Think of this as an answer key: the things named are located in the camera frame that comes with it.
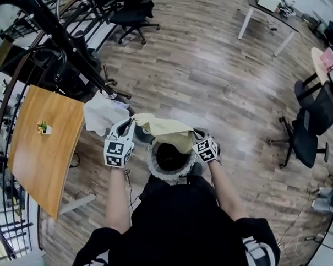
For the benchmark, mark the wooden side table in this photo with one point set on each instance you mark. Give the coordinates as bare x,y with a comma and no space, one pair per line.
44,157

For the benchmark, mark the white clothes piece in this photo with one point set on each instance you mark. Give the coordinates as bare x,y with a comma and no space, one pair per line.
101,113

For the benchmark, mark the small potted plant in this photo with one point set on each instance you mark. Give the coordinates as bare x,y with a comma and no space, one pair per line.
44,128

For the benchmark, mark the person's right forearm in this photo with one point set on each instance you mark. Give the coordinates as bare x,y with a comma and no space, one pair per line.
227,193

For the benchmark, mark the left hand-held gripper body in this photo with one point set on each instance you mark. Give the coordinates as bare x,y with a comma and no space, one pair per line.
114,152

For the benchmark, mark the round light wooden table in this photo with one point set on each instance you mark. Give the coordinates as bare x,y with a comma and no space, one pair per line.
317,63

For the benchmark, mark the pale yellow clothes piece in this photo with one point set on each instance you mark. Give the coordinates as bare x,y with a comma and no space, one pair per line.
169,131

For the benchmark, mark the person's grey shoe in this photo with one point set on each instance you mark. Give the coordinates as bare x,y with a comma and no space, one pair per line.
197,169

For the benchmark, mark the pink box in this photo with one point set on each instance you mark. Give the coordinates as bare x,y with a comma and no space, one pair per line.
328,57

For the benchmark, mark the black mesh office chair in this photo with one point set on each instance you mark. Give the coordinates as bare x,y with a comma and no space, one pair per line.
310,130

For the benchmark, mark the person's left forearm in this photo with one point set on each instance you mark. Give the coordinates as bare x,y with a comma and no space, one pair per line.
116,199

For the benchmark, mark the white-legged dark table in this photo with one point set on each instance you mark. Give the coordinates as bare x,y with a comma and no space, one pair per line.
271,13

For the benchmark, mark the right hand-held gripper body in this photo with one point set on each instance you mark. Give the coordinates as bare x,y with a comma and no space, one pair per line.
207,149

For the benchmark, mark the person's black striped shirt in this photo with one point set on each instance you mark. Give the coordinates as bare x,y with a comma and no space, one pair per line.
184,229

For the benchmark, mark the black metal clothes rack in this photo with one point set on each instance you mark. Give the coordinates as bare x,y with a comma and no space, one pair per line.
54,28

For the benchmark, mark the round grey laundry basket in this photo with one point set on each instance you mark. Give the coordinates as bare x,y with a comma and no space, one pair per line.
154,163

